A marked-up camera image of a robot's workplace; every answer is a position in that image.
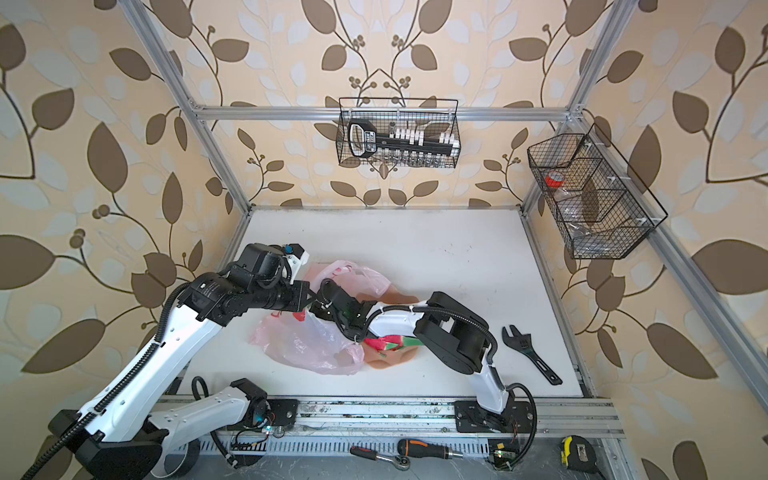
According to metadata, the wire basket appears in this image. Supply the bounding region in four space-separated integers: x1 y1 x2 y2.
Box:
335 96 462 169
527 124 668 260

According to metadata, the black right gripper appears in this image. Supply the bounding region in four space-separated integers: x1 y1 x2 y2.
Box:
289 300 349 341

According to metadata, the black socket set holder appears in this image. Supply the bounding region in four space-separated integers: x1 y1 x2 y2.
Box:
346 119 461 159

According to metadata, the peach wavy fruit plate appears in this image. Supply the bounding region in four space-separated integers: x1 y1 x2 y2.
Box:
362 285 420 370

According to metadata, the red green dragon fruit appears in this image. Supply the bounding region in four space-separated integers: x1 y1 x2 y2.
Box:
364 335 423 352

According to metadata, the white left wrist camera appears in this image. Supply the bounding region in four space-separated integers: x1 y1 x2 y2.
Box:
282 243 309 272

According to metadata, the black adjustable wrench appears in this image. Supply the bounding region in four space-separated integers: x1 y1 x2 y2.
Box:
501 325 563 386

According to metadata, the orange black screwdriver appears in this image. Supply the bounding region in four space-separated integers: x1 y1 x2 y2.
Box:
397 438 464 460

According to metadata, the yellow black tape measure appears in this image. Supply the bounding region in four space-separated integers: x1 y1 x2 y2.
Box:
561 435 599 474

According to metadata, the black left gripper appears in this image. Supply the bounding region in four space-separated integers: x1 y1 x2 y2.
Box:
249 276 321 312

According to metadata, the aluminium frame post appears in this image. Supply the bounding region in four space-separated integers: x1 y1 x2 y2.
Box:
117 1 251 216

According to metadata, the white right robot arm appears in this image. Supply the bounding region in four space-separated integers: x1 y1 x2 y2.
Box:
310 280 538 434

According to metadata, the right wire basket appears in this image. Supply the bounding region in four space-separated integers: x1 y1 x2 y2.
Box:
527 124 668 260

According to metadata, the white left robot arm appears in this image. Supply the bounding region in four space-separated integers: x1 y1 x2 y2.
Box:
24 243 311 479

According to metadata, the pink plastic bag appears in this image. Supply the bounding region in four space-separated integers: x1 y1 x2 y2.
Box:
248 260 400 375

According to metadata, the back wire basket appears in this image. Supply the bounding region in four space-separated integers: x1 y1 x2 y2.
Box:
335 96 462 169

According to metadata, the red handled ratchet wrench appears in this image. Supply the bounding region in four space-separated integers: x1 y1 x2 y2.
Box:
349 446 411 471

